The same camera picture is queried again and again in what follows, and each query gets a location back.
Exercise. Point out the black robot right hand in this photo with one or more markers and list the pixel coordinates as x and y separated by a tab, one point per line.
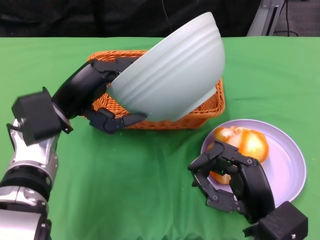
252	185

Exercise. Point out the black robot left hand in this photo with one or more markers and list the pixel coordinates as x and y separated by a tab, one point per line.
80	87

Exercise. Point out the grey-green bowl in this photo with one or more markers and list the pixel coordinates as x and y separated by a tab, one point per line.
175	70

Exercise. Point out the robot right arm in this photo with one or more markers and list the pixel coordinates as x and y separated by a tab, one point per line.
282	222

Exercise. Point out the lavender plate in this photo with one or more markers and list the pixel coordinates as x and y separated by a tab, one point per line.
282	160

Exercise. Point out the orange wicker basket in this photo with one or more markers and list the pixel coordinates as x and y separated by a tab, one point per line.
212	110

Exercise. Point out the black cloth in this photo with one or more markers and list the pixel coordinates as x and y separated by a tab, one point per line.
75	17

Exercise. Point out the plain green tablecloth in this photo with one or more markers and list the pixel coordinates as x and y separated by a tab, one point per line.
150	175

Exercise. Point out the grey metal frame post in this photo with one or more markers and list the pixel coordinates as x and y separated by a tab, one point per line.
262	20

